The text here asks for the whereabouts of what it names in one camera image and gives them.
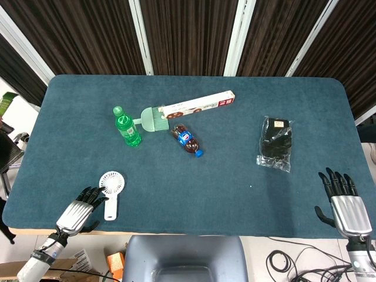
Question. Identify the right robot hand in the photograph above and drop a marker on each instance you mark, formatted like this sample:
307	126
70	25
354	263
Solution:
349	210

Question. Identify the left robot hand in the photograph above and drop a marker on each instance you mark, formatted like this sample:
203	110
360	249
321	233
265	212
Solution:
77	213

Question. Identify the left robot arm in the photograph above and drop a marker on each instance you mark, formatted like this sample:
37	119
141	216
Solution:
39	258

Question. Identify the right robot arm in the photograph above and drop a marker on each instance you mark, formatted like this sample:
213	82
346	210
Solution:
362	257

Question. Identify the white handheld fan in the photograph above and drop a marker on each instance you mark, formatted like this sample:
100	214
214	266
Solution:
111	194

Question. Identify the orange box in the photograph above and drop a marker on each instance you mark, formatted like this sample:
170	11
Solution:
115	264

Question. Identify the brown cardboard box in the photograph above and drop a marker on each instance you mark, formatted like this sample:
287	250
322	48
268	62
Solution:
44	268

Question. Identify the black office chair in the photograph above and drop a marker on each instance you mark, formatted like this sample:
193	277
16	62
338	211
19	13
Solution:
10	152

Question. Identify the black gloves in plastic bag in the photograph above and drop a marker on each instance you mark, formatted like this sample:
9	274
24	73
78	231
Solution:
275	144

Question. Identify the green soda bottle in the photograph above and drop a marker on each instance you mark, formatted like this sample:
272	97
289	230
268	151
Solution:
127	127

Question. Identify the grey plastic bin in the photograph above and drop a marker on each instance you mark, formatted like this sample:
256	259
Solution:
183	260

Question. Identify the green cleaning brush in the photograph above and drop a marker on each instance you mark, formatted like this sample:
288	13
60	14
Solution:
152	119

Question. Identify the blue felt table cover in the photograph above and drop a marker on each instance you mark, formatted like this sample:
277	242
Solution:
188	164

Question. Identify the green paper package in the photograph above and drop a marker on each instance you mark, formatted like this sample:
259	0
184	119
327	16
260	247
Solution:
6	102

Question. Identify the cola bottle blue cap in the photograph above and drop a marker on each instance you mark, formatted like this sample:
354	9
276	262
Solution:
188	140

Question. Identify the long white cardboard box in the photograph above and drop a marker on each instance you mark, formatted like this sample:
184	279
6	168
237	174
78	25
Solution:
199	105

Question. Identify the white partition frame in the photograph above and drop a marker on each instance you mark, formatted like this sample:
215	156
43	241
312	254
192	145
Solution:
233	36

